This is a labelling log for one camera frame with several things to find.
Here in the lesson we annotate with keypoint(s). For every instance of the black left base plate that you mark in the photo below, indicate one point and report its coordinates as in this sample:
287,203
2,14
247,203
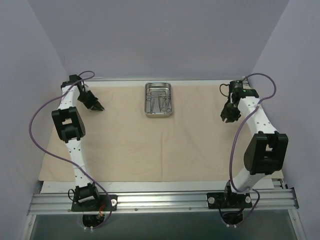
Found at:
102,204

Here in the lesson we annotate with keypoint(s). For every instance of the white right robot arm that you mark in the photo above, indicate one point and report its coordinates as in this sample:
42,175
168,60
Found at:
265,153

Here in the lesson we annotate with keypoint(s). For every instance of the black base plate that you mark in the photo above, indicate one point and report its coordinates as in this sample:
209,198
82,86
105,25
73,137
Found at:
222,200
102,204

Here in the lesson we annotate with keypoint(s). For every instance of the steel tweezers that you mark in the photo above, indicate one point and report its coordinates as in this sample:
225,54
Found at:
152,104

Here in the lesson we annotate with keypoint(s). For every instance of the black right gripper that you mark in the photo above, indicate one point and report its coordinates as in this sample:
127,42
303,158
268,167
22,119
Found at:
229,114

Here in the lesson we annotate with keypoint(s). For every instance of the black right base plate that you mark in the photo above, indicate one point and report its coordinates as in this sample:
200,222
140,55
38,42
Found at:
222,200

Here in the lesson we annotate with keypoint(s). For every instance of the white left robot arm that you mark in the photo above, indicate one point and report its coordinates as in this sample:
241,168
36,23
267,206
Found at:
71,129

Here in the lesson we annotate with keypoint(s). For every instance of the aluminium mounting rail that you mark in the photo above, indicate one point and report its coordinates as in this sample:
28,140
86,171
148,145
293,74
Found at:
160,202

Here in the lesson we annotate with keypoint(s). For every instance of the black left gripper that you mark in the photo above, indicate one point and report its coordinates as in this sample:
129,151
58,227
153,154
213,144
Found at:
93,103

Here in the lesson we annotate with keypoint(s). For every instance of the steel hemostat large rings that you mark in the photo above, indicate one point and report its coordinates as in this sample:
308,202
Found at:
165,103

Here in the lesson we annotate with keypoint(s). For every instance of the beige cloth wrap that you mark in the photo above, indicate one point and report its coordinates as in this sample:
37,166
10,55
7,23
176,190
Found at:
122,144

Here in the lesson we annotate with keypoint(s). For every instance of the metal instrument tray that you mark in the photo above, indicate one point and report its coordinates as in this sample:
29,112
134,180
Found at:
163,107

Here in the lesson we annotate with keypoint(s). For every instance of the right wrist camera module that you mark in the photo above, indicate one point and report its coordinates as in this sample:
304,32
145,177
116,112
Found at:
235,86

